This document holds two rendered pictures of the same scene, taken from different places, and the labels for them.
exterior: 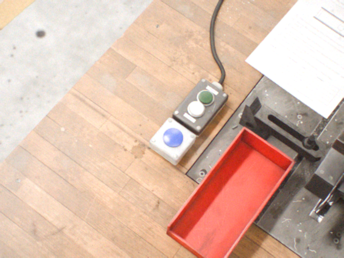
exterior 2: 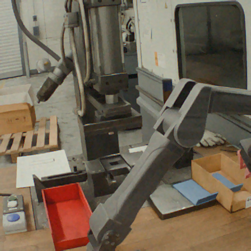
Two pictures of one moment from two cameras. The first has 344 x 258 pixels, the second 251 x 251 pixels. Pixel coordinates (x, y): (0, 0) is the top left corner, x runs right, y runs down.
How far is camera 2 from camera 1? 0.79 m
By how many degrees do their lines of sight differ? 56
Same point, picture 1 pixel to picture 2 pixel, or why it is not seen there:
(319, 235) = not seen: hidden behind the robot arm
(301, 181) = (91, 196)
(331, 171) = (97, 169)
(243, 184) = (68, 213)
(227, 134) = (37, 208)
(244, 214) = (83, 219)
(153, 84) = not seen: outside the picture
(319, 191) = (102, 188)
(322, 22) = (34, 164)
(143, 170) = (13, 242)
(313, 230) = not seen: hidden behind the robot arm
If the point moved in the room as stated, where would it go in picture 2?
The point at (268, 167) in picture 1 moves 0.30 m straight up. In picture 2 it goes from (70, 202) to (55, 108)
